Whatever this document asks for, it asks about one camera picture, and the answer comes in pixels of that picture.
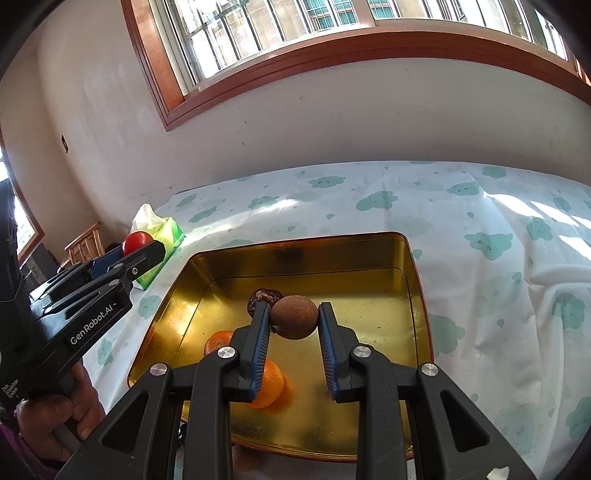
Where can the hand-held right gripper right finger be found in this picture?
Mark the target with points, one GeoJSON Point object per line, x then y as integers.
{"type": "Point", "coordinates": [328, 350]}

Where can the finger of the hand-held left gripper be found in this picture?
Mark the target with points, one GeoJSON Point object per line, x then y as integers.
{"type": "Point", "coordinates": [107, 259]}
{"type": "Point", "coordinates": [143, 261]}

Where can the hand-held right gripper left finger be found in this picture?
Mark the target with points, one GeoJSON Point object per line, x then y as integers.
{"type": "Point", "coordinates": [261, 350]}

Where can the red tomato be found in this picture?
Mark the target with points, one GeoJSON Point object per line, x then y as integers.
{"type": "Point", "coordinates": [137, 242]}

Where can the orange mandarin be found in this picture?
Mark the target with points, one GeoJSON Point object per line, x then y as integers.
{"type": "Point", "coordinates": [270, 385]}
{"type": "Point", "coordinates": [218, 344]}

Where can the brown round fruit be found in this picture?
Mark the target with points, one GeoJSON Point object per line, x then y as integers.
{"type": "Point", "coordinates": [294, 318]}

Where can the dark wrinkled round fruit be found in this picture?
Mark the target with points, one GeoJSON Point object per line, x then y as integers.
{"type": "Point", "coordinates": [258, 297]}

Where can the dark red rectangular tin box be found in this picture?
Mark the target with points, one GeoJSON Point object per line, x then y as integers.
{"type": "Point", "coordinates": [360, 300]}

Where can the person's left hand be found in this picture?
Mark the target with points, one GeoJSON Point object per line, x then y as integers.
{"type": "Point", "coordinates": [51, 415]}

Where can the wooden chair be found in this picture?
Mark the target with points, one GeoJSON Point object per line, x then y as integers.
{"type": "Point", "coordinates": [85, 242]}

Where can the green tissue pack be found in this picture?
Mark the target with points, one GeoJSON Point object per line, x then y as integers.
{"type": "Point", "coordinates": [168, 235]}

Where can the side window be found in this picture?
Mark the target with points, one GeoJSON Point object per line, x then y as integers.
{"type": "Point", "coordinates": [23, 221]}

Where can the brown framed barred window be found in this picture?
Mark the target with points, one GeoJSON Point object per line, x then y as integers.
{"type": "Point", "coordinates": [323, 27]}

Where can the dark wall plate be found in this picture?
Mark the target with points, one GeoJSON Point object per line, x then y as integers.
{"type": "Point", "coordinates": [65, 143]}

